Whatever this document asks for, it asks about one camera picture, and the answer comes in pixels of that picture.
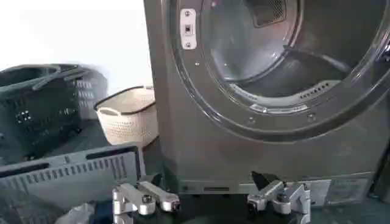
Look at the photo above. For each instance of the grey slotted plastic basket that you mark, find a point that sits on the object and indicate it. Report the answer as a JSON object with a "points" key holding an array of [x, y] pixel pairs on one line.
{"points": [[91, 94]]}

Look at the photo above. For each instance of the grey laundry basket with slots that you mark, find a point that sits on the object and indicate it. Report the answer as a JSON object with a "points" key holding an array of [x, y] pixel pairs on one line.
{"points": [[70, 179]]}

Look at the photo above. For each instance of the grey dryer with round opening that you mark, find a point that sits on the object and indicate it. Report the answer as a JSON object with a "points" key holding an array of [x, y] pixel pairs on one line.
{"points": [[201, 146]]}

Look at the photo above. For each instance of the cream laundry basket dark rim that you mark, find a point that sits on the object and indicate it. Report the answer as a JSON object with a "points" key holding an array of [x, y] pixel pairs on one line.
{"points": [[129, 121]]}

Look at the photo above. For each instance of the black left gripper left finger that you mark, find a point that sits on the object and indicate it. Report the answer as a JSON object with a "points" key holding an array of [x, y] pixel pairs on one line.
{"points": [[134, 196]]}

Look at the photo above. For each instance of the white door latch plate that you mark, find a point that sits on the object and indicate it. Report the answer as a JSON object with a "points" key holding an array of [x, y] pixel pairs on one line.
{"points": [[188, 29]]}

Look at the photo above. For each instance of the white crumpled cloth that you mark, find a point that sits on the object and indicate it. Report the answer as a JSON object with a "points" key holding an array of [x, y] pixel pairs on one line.
{"points": [[76, 214]]}

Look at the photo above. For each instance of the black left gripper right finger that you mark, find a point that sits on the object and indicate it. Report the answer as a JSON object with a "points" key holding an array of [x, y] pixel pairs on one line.
{"points": [[292, 198]]}

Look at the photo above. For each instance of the dark green plastic basket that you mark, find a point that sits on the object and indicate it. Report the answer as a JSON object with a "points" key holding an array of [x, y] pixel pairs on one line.
{"points": [[36, 115]]}

